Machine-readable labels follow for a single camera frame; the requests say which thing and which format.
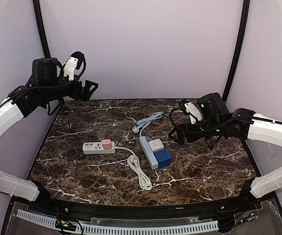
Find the left black corner post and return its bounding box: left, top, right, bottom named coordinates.
left=32, top=0, right=51, bottom=58

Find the small circuit board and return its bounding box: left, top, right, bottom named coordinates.
left=239, top=211, right=258, bottom=223
left=55, top=219, right=76, bottom=232

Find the white cube socket adapter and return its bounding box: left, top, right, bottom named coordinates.
left=148, top=139, right=164, bottom=152

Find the black front rail frame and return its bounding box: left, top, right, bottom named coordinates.
left=1, top=192, right=282, bottom=235

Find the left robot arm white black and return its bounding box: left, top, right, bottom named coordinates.
left=0, top=51, right=98, bottom=202

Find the light blue power strip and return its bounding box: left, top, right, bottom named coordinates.
left=132, top=112, right=164, bottom=169

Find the white power strip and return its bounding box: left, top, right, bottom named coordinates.
left=82, top=141, right=153, bottom=191

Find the white slotted cable duct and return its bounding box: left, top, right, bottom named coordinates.
left=16, top=209, right=219, bottom=235

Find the blue cube socket adapter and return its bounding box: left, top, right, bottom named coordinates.
left=154, top=149, right=172, bottom=168

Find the small circuit board right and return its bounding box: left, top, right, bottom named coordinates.
left=239, top=211, right=258, bottom=223

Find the small circuit board left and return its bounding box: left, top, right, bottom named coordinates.
left=55, top=219, right=76, bottom=232

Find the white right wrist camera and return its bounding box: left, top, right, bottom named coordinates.
left=184, top=102, right=202, bottom=125

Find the right black corner post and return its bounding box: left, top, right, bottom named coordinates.
left=222, top=0, right=250, bottom=102

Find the black corner post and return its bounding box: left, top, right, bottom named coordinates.
left=222, top=0, right=250, bottom=102
left=32, top=0, right=51, bottom=58

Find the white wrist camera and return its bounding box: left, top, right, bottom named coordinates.
left=184, top=102, right=202, bottom=125
left=63, top=56, right=79, bottom=81

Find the pink charger plug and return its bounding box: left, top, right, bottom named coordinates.
left=101, top=139, right=113, bottom=150

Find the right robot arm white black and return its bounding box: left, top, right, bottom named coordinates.
left=168, top=93, right=282, bottom=199

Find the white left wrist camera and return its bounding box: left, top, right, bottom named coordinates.
left=63, top=56, right=79, bottom=81

